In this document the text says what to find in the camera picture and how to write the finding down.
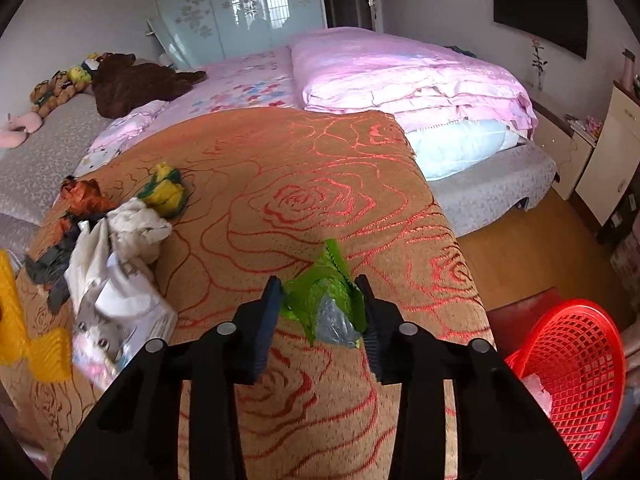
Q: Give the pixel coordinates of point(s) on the white cat-print plastic bag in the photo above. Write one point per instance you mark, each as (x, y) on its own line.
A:
(115, 310)

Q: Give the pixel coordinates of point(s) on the grey bed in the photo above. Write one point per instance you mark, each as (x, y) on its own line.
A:
(50, 155)

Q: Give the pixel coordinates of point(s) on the floral glass-door wardrobe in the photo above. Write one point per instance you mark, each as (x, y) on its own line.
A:
(225, 10)

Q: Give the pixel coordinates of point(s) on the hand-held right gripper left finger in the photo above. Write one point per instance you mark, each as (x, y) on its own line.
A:
(270, 310)

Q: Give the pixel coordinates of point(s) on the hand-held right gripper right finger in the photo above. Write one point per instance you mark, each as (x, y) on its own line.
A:
(372, 340)

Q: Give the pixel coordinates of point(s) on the orange rose-pattern blanket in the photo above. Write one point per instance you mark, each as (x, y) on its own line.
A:
(300, 185)

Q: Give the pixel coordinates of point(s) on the dark cloth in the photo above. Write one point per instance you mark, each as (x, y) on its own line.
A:
(52, 265)

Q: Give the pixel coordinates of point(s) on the yellow plush toy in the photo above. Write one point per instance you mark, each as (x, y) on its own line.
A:
(79, 74)

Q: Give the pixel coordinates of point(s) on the red plastic mesh basket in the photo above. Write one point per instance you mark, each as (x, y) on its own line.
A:
(575, 350)

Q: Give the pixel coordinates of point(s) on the orange crumpled cloth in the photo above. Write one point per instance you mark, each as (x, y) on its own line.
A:
(85, 197)

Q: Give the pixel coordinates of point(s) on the yellow green crumpled cloth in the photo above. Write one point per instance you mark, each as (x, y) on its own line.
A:
(162, 192)

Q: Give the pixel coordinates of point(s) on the rose in vase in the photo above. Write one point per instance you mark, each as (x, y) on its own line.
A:
(538, 62)

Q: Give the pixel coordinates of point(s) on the brown braided plush toy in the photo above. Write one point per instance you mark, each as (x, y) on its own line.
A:
(50, 95)

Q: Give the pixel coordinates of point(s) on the pink floral bed sheet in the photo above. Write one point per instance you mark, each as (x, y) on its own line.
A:
(240, 85)

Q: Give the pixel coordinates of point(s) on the light blue pillow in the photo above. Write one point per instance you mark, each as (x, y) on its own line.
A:
(450, 150)

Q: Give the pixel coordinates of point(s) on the pink crumpled tissue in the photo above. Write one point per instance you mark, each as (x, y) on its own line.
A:
(537, 390)

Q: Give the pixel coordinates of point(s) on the pink folded duvet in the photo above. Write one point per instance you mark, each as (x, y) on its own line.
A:
(400, 75)

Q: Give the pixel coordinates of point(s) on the black wall television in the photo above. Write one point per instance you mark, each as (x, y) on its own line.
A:
(540, 10)

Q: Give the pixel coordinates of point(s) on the pink plush toy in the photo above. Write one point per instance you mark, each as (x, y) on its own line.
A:
(20, 127)

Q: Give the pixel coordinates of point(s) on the large brown plush toy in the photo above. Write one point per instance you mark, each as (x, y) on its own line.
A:
(130, 85)

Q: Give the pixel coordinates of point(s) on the green plastic wrapper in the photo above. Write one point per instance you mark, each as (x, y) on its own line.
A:
(305, 300)

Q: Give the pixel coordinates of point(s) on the white crumpled cloth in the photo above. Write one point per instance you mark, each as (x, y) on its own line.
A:
(137, 230)

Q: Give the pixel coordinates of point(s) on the tall cream cabinet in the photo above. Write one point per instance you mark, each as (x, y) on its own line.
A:
(615, 160)

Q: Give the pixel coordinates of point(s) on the pink bottle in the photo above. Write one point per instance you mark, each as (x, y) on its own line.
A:
(627, 72)

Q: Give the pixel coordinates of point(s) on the low white bedside cabinet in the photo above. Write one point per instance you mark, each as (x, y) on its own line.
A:
(565, 155)

